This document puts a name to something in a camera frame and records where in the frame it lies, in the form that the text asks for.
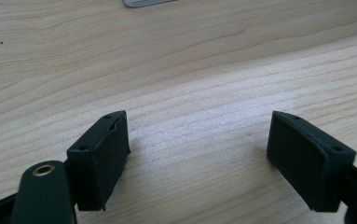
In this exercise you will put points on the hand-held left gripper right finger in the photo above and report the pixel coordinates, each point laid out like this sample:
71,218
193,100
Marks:
306,161

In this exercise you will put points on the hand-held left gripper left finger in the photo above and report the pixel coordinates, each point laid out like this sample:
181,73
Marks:
100,161

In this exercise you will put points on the grey flat metal piece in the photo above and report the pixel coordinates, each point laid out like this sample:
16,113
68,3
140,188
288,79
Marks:
145,2

